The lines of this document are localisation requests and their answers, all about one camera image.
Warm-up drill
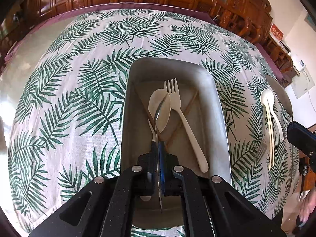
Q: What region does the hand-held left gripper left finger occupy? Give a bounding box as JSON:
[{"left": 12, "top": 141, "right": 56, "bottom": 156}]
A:
[{"left": 28, "top": 142, "right": 161, "bottom": 237}]

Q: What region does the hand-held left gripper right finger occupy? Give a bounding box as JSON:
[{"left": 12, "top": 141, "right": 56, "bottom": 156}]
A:
[{"left": 159, "top": 141, "right": 287, "bottom": 237}]

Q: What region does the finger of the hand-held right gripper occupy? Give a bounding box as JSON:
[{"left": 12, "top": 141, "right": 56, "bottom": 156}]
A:
[{"left": 286, "top": 120, "right": 316, "bottom": 157}]

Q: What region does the metal spoon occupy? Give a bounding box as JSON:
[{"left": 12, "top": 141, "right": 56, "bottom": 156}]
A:
[{"left": 153, "top": 95, "right": 169, "bottom": 213}]

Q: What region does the cream chopstick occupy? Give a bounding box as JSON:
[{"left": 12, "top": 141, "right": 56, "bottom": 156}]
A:
[
  {"left": 264, "top": 102, "right": 272, "bottom": 170},
  {"left": 267, "top": 104, "right": 275, "bottom": 166}
]

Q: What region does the cream fork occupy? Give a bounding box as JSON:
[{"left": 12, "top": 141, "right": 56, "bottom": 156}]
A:
[{"left": 164, "top": 78, "right": 209, "bottom": 173}]

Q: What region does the cream spoon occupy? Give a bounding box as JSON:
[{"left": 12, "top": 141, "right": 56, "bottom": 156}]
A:
[
  {"left": 148, "top": 89, "right": 171, "bottom": 135},
  {"left": 260, "top": 89, "right": 284, "bottom": 141}
]

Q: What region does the metal fork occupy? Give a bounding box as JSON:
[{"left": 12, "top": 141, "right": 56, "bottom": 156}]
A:
[{"left": 254, "top": 142, "right": 269, "bottom": 161}]

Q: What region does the grey metal container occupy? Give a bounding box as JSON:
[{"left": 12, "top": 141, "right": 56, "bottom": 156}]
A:
[{"left": 120, "top": 57, "right": 232, "bottom": 230}]

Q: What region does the person's right hand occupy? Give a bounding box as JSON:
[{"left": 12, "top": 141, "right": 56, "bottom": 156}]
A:
[{"left": 300, "top": 189, "right": 316, "bottom": 229}]

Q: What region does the grey metal dish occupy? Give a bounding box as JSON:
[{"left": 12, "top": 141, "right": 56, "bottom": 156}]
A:
[{"left": 266, "top": 75, "right": 294, "bottom": 118}]

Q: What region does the white tabletop device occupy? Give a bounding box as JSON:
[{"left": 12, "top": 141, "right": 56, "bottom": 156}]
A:
[{"left": 295, "top": 59, "right": 307, "bottom": 76}]

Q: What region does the wooden side table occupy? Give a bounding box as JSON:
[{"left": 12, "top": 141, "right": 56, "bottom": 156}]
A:
[{"left": 262, "top": 33, "right": 300, "bottom": 84}]

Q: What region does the leaf print tablecloth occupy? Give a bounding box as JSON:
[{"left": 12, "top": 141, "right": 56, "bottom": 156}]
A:
[{"left": 7, "top": 8, "right": 300, "bottom": 237}]

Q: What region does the red gift box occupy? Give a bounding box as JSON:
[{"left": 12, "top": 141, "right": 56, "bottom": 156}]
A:
[{"left": 269, "top": 23, "right": 284, "bottom": 42}]

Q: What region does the carved wooden armchair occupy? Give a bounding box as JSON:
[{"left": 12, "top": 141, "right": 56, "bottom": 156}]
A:
[{"left": 212, "top": 0, "right": 273, "bottom": 45}]

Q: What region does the white wall electric panel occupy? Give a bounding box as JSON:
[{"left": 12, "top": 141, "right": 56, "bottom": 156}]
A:
[{"left": 290, "top": 65, "right": 315, "bottom": 100}]

